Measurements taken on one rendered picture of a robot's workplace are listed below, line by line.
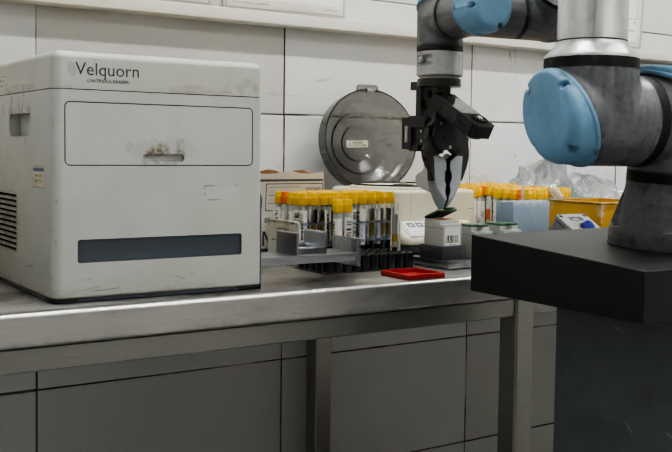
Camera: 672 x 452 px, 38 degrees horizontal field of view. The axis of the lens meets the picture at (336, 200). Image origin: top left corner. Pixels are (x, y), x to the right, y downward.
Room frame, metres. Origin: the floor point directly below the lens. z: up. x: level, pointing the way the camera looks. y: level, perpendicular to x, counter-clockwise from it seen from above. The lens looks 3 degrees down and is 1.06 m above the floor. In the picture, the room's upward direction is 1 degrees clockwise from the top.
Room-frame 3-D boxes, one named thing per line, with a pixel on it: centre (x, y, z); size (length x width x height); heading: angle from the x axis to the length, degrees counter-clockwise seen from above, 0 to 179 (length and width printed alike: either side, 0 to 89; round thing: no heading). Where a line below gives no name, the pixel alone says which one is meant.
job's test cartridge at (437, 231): (1.57, -0.17, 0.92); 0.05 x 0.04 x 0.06; 36
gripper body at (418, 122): (1.59, -0.16, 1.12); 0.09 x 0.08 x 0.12; 36
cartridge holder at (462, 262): (1.57, -0.17, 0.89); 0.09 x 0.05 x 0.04; 36
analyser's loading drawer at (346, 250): (1.36, 0.07, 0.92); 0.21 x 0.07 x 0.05; 124
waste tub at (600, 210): (1.80, -0.49, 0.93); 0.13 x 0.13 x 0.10; 31
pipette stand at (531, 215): (1.73, -0.33, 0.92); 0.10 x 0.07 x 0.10; 130
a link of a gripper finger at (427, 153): (1.55, -0.16, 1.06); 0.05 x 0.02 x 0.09; 126
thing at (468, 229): (1.61, -0.23, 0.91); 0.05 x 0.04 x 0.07; 34
